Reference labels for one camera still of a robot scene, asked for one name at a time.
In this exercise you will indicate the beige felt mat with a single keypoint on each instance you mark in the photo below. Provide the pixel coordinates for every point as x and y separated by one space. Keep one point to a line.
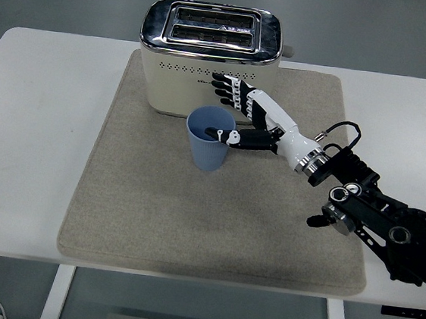
191 222

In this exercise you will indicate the blue plastic cup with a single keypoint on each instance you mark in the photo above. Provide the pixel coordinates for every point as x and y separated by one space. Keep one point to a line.
207 155

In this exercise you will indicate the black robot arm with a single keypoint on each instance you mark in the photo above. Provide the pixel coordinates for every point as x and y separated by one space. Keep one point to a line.
363 211

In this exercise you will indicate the cream chrome two-slot toaster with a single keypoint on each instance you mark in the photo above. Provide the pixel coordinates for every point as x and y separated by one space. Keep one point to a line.
175 83

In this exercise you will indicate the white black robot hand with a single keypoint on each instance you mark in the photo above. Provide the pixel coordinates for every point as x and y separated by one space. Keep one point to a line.
291 141

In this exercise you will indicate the black table control panel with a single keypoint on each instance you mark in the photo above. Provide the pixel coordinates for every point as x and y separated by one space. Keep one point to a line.
410 313

